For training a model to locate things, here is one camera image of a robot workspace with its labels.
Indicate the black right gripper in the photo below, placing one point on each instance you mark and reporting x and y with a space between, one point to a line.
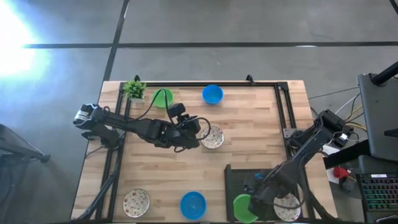
264 199

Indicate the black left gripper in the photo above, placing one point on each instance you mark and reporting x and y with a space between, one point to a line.
183 133

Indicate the green plastic mini bowl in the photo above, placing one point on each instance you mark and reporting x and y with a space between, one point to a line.
159 100
241 208

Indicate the floral plate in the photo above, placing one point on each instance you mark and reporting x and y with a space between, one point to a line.
136 203
290 213

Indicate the blue plastic mini bowl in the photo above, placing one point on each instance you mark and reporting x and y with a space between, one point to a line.
213 95
193 206

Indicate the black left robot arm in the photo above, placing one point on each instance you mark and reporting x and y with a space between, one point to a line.
124 123

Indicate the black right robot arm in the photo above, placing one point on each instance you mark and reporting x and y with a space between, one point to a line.
311 146

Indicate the black perforated dish rack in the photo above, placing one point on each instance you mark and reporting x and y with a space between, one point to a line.
239 180

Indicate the small artificial potted plant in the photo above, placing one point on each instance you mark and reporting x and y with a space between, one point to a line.
134 90

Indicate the black table clamp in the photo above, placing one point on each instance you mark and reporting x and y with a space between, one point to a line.
136 77
249 79

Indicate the red object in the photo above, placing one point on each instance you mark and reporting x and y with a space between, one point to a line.
340 172

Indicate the white paper sheet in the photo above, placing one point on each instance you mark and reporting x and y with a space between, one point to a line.
330 150

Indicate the black flat bar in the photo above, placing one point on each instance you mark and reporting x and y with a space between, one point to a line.
348 154

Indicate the backlit computer keyboard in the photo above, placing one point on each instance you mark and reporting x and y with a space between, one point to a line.
379 193

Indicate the dark grey flat panel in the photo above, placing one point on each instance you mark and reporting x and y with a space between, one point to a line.
379 118

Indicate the black tripod stand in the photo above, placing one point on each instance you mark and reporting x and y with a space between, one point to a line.
18 149

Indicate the black pole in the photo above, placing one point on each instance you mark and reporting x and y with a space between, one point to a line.
385 74

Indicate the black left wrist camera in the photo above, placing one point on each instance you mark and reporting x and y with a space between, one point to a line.
176 110

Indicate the black aluminium table frame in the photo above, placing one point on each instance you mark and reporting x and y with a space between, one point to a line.
217 84

